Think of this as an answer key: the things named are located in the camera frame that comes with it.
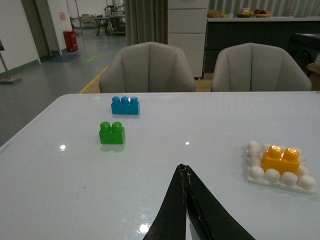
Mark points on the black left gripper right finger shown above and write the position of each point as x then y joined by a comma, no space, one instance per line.
210,218

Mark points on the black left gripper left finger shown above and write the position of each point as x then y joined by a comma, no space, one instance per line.
170,222

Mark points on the yellow toy block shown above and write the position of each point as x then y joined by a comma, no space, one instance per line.
282,161

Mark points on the white studded base plate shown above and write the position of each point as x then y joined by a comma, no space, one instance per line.
303,181

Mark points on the green toy block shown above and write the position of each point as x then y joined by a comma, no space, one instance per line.
112,133

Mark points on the blue toy block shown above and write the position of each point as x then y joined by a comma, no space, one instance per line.
125,105

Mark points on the grey chair left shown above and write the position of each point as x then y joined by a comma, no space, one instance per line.
148,67

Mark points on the grey chair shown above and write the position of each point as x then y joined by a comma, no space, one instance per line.
148,67
253,67

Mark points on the grey chair right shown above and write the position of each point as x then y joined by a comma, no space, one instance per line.
253,67

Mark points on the dark kitchen counter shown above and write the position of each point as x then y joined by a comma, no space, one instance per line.
222,33

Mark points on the white drawer cabinet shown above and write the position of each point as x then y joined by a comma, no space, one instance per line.
186,29

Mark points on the grey curtain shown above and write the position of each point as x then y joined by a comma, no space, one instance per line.
146,21

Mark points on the background work table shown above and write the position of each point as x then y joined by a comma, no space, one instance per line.
112,24

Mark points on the wicker basket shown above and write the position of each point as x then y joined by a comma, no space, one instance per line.
215,13

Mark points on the red bin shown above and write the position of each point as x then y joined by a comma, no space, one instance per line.
70,40

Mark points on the fruit plate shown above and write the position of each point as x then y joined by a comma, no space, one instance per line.
261,13

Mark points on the snack bowl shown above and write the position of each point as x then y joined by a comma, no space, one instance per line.
244,13

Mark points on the sign stand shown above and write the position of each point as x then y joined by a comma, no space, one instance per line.
8,80

